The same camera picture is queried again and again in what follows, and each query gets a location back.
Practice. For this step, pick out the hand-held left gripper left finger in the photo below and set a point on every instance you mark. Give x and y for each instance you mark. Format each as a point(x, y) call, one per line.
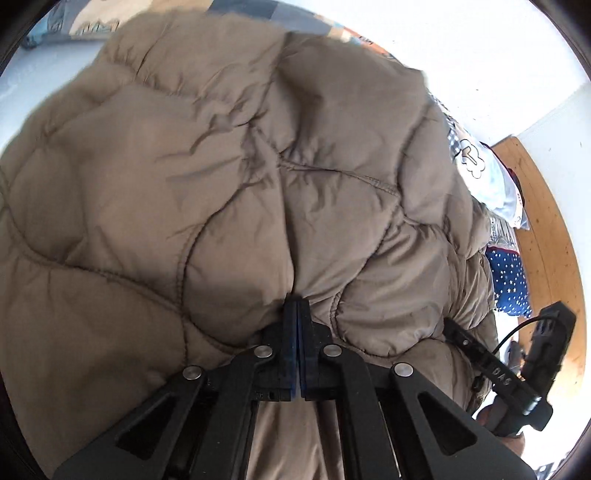
point(290, 350)

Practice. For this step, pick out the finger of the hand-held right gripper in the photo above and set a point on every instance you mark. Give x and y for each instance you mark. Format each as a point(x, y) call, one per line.
point(464, 339)

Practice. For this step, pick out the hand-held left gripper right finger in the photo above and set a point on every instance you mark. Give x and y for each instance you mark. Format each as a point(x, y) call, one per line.
point(305, 350)

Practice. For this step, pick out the brown quilted hooded jacket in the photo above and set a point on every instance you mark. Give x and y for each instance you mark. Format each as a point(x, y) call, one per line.
point(231, 184)

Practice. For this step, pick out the person's right hand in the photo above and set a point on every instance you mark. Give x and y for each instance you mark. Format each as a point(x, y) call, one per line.
point(501, 434)

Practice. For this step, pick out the navy star print pillow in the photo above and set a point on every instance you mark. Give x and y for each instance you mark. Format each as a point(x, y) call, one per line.
point(508, 281)

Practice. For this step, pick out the grey printed pillow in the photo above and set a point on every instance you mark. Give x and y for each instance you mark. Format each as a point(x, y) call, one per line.
point(501, 235)

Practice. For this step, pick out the wooden headboard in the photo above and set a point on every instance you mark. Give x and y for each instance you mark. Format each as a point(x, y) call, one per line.
point(545, 221)

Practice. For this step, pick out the dark red cloth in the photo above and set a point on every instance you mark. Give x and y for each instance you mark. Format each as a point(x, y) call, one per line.
point(516, 182)

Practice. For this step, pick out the light blue cloud bed sheet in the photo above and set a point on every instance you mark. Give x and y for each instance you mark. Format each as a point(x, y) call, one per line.
point(27, 74)

